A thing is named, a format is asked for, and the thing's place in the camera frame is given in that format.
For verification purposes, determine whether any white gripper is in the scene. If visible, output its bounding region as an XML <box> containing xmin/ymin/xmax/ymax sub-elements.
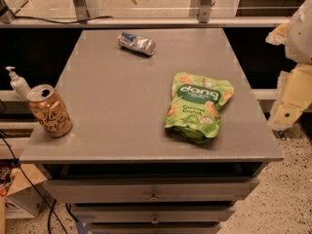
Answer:
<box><xmin>265</xmin><ymin>0</ymin><xmax>312</xmax><ymax>131</ymax></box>

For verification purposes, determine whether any orange soda can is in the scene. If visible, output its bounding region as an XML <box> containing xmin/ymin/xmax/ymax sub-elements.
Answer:
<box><xmin>27</xmin><ymin>84</ymin><xmax>73</xmax><ymax>137</ymax></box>

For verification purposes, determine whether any grey metal railing frame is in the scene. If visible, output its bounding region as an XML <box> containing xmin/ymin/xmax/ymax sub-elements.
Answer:
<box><xmin>1</xmin><ymin>0</ymin><xmax>292</xmax><ymax>27</ymax></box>

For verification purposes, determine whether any green snack bag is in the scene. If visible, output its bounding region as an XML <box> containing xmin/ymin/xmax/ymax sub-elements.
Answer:
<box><xmin>164</xmin><ymin>72</ymin><xmax>234</xmax><ymax>143</ymax></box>

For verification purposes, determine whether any cardboard box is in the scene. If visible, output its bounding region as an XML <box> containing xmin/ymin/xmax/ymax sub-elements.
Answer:
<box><xmin>0</xmin><ymin>164</ymin><xmax>47</xmax><ymax>234</ymax></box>

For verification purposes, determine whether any white pump bottle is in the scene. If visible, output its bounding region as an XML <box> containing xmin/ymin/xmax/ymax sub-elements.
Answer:
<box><xmin>6</xmin><ymin>66</ymin><xmax>30</xmax><ymax>100</ymax></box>

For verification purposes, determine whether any grey drawer cabinet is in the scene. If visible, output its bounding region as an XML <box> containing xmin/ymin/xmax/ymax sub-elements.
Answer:
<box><xmin>20</xmin><ymin>28</ymin><xmax>283</xmax><ymax>234</ymax></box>

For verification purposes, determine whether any black cable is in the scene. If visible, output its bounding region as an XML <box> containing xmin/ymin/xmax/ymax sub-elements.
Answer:
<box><xmin>0</xmin><ymin>97</ymin><xmax>71</xmax><ymax>234</ymax></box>

